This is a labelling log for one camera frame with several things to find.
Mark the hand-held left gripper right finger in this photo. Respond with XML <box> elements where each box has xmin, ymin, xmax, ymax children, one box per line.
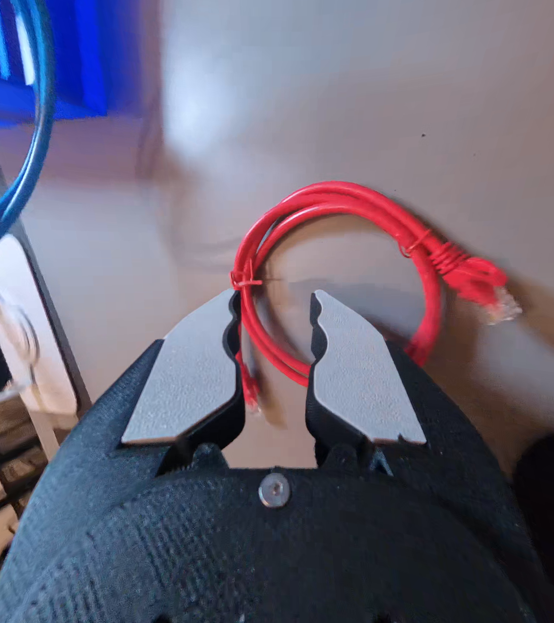
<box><xmin>305</xmin><ymin>289</ymin><xmax>427</xmax><ymax>446</ymax></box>

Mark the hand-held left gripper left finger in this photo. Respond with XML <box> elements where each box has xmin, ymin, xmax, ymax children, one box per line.
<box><xmin>121</xmin><ymin>288</ymin><xmax>247</xmax><ymax>446</ymax></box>

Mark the red ethernet cable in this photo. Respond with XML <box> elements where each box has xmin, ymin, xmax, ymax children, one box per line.
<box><xmin>229</xmin><ymin>181</ymin><xmax>523</xmax><ymax>414</ymax></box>

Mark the blue ethernet cable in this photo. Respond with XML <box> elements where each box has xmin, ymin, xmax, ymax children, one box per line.
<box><xmin>0</xmin><ymin>0</ymin><xmax>57</xmax><ymax>279</ymax></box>

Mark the blue plastic bin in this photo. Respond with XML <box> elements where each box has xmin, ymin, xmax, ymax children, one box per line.
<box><xmin>0</xmin><ymin>0</ymin><xmax>162</xmax><ymax>131</ymax></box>

